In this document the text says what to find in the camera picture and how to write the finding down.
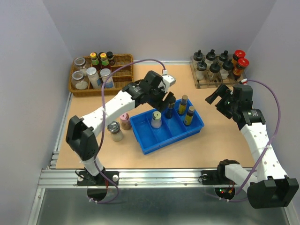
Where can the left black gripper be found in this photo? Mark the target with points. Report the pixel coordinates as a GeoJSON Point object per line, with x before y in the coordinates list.
{"type": "Point", "coordinates": [161, 104]}

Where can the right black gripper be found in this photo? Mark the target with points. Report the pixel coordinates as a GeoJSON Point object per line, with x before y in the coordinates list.
{"type": "Point", "coordinates": [224, 92]}

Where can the amber oil bottle black cap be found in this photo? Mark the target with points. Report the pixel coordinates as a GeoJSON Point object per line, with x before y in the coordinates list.
{"type": "Point", "coordinates": [169, 111]}

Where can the green lid spice jar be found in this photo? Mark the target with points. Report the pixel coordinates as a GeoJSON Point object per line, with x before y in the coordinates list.
{"type": "Point", "coordinates": [156, 120]}

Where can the yellow label bottle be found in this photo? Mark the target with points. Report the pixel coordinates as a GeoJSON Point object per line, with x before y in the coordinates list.
{"type": "Point", "coordinates": [189, 116]}
{"type": "Point", "coordinates": [183, 105]}

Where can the pink lid spice jar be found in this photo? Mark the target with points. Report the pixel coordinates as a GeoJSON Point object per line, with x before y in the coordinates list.
{"type": "Point", "coordinates": [125, 121]}

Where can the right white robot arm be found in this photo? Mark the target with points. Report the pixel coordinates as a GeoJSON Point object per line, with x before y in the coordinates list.
{"type": "Point", "coordinates": [267, 185]}

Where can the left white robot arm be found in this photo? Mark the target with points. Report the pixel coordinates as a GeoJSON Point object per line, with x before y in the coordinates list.
{"type": "Point", "coordinates": [82, 132]}

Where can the clear acrylic cruet rack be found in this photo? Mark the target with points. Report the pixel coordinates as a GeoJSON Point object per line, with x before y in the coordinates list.
{"type": "Point", "coordinates": [203, 78]}

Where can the black top cruet front middle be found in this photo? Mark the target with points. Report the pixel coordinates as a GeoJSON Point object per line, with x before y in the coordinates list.
{"type": "Point", "coordinates": [213, 70]}

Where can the black cruet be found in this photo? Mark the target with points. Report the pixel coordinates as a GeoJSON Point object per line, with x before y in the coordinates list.
{"type": "Point", "coordinates": [198, 56]}
{"type": "Point", "coordinates": [210, 57]}
{"type": "Point", "coordinates": [223, 57]}
{"type": "Point", "coordinates": [226, 68]}
{"type": "Point", "coordinates": [213, 70]}
{"type": "Point", "coordinates": [201, 68]}

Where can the black top cruet front right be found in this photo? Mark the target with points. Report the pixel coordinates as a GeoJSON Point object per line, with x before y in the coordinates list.
{"type": "Point", "coordinates": [226, 68]}

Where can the blue divided plastic bin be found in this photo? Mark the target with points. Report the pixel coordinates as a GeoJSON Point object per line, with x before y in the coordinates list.
{"type": "Point", "coordinates": [172, 130]}

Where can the black top cruet front left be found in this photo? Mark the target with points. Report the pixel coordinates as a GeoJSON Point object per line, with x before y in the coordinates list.
{"type": "Point", "coordinates": [201, 68]}

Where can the red lid jar front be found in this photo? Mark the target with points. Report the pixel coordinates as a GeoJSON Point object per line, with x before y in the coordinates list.
{"type": "Point", "coordinates": [241, 65]}

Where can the red lid jar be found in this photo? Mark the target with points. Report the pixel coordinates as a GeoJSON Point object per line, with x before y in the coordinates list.
{"type": "Point", "coordinates": [241, 65]}
{"type": "Point", "coordinates": [237, 55]}

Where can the black top cruet back right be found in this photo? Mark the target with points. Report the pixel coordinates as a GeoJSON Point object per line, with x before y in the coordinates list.
{"type": "Point", "coordinates": [223, 57]}

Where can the tall jar blue label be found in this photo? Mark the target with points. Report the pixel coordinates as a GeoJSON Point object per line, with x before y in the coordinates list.
{"type": "Point", "coordinates": [107, 78]}

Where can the silver lid grinder jar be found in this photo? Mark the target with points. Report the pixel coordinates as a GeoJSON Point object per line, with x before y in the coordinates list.
{"type": "Point", "coordinates": [115, 131]}

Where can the black top cruet back middle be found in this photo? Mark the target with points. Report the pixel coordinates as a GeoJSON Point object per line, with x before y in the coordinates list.
{"type": "Point", "coordinates": [210, 57]}

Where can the red lid jar back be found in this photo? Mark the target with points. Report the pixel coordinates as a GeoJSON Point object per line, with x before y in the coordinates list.
{"type": "Point", "coordinates": [237, 55]}

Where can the black top cruet back left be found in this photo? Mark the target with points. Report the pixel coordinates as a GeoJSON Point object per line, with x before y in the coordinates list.
{"type": "Point", "coordinates": [198, 56]}

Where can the dark sauce bottle black cap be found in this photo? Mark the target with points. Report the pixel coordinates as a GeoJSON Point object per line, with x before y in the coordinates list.
{"type": "Point", "coordinates": [110, 58]}

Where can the green label sauce bottle right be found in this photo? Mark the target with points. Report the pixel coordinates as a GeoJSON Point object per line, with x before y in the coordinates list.
{"type": "Point", "coordinates": [104, 61]}

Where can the tall jar white contents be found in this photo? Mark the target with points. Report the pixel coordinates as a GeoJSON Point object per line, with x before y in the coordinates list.
{"type": "Point", "coordinates": [94, 78]}

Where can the wicker divided basket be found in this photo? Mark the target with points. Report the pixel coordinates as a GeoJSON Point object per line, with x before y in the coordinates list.
{"type": "Point", "coordinates": [120, 79]}

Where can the clear glass jar front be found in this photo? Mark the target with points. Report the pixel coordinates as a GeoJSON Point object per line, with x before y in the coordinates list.
{"type": "Point", "coordinates": [79, 80]}

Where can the clear glass jar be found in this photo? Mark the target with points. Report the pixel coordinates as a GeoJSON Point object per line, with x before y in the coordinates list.
{"type": "Point", "coordinates": [79, 80]}
{"type": "Point", "coordinates": [82, 64]}

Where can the clear glass jar back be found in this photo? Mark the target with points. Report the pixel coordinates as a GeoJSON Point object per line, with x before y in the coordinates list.
{"type": "Point", "coordinates": [82, 64]}

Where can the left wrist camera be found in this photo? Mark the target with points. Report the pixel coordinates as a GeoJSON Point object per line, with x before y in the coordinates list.
{"type": "Point", "coordinates": [168, 81]}

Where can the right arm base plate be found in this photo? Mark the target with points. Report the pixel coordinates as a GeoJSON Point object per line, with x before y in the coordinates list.
{"type": "Point", "coordinates": [213, 177]}

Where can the aluminium frame rail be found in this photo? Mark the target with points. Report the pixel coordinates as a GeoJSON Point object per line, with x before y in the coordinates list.
{"type": "Point", "coordinates": [129, 178]}

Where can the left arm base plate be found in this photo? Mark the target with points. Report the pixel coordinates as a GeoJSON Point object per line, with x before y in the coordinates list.
{"type": "Point", "coordinates": [85, 179]}

